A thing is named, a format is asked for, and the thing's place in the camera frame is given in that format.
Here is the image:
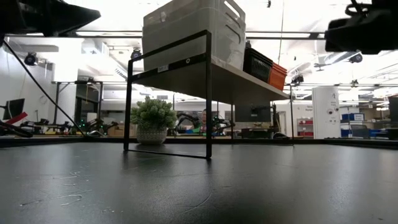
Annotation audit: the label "black table mat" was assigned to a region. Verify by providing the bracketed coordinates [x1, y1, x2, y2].
[0, 141, 398, 224]

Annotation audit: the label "rack with red bins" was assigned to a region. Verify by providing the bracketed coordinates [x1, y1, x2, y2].
[296, 117, 315, 138]

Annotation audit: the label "black metal stand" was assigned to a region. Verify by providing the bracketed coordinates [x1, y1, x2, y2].
[50, 80, 104, 126]

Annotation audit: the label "green plant in white pot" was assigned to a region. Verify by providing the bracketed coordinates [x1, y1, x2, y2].
[130, 95, 178, 146]

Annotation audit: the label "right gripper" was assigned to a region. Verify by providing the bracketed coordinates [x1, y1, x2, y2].
[325, 6, 398, 55]

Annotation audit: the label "person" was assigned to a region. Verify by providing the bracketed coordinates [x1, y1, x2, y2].
[198, 108, 208, 135]

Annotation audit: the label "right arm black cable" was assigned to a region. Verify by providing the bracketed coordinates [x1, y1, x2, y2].
[344, 0, 374, 17]

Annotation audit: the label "white pillar with dome cameras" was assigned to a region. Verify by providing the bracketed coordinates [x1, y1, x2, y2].
[311, 85, 342, 140]

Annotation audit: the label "ceiling light strip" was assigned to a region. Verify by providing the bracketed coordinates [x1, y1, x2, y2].
[245, 31, 313, 39]
[74, 30, 144, 37]

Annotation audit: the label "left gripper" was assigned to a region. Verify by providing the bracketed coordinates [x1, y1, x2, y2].
[0, 0, 102, 44]

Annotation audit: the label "dark background desk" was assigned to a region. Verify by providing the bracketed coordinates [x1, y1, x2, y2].
[340, 123, 398, 141]

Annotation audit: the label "white ceiling unit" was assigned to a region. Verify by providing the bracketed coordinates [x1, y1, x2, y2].
[81, 37, 110, 57]

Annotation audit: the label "wood shelf with black frame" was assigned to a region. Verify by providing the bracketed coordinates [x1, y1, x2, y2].
[123, 29, 295, 160]

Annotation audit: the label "long black arm cable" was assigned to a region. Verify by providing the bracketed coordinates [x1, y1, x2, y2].
[1, 39, 90, 137]

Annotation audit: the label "blue storage bins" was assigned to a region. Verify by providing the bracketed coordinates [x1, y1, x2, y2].
[340, 112, 366, 122]

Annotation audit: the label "silver ceiling duct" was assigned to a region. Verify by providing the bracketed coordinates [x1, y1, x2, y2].
[323, 51, 398, 65]

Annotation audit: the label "black wall screen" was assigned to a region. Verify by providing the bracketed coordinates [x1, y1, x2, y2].
[234, 104, 272, 123]

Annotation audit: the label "black monitor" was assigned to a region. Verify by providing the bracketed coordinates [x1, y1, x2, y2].
[1, 98, 26, 121]

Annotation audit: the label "red bar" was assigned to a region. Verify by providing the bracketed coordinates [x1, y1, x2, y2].
[0, 111, 29, 126]

